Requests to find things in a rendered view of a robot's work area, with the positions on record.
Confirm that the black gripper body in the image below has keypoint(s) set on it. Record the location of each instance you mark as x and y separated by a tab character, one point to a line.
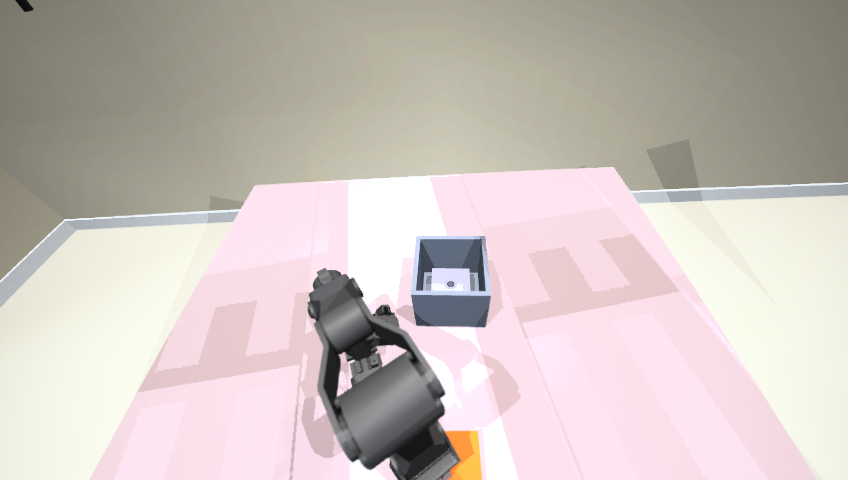
365	359

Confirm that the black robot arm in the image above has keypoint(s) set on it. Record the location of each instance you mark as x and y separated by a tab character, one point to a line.
394	412

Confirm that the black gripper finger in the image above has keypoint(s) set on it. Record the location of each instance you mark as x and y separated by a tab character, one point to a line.
353	365

